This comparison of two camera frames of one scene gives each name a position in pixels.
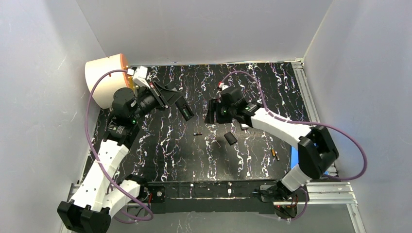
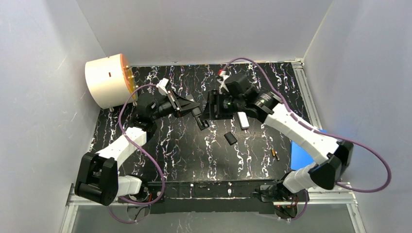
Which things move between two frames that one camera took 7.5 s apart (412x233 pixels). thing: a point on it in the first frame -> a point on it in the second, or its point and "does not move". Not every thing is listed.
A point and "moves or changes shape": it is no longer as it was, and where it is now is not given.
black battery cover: (230, 138) does not move
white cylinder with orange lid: (106, 87) does not move
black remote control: (184, 108) moves or changes shape
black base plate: (211, 197) does not move
